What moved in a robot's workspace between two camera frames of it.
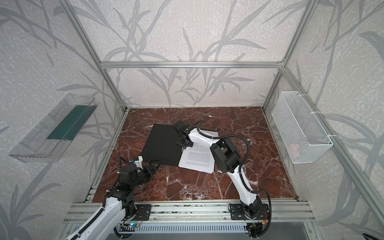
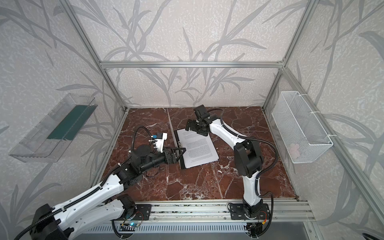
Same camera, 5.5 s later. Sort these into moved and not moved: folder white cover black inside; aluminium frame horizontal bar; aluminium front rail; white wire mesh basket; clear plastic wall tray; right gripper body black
Moved: right gripper body black; folder white cover black inside
Not moved: white wire mesh basket; aluminium frame horizontal bar; aluminium front rail; clear plastic wall tray
